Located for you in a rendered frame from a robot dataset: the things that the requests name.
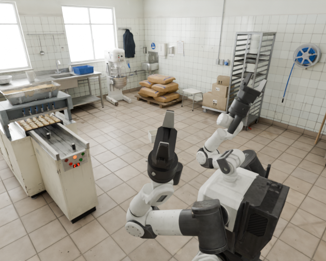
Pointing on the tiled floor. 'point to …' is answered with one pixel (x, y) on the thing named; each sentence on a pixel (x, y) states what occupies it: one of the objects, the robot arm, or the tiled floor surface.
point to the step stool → (193, 96)
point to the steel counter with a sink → (65, 80)
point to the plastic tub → (152, 135)
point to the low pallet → (158, 101)
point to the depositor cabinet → (24, 153)
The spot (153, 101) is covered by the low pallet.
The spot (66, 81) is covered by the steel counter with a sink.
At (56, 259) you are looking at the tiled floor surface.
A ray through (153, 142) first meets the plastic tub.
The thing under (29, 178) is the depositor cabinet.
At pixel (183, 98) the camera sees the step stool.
